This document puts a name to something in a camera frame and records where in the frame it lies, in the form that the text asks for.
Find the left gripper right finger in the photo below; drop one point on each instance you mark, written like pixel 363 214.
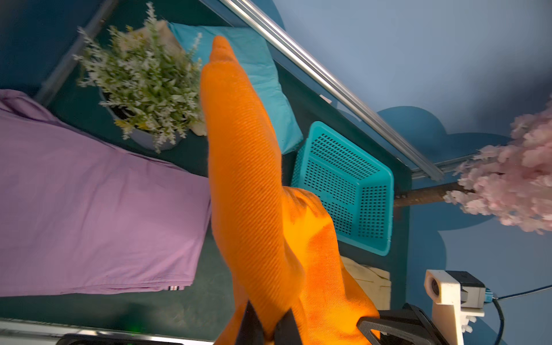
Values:
pixel 286 331

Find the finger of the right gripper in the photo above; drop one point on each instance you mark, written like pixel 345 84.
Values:
pixel 409 325

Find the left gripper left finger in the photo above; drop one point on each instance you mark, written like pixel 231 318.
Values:
pixel 250 331

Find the khaki pants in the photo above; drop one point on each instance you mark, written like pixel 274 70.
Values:
pixel 373 281

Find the orange pants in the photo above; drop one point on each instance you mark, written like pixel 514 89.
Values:
pixel 278 242

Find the teal pants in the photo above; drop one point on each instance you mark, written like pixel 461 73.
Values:
pixel 253 54

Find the teal plastic basket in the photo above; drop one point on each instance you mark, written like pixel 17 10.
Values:
pixel 355 188

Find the purple folded shirt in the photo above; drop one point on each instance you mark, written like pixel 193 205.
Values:
pixel 79 215

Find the beige folded cloth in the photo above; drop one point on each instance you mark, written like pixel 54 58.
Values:
pixel 166 37

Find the pink cherry blossom tree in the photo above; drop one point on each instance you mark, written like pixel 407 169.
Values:
pixel 511 182

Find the small potted green plant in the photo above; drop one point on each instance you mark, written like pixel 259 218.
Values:
pixel 151 89

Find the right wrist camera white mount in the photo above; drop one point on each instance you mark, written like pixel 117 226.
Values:
pixel 458 301

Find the aluminium back frame bar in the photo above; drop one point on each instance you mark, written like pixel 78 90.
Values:
pixel 254 17

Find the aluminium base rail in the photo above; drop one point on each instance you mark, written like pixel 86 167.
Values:
pixel 31 332

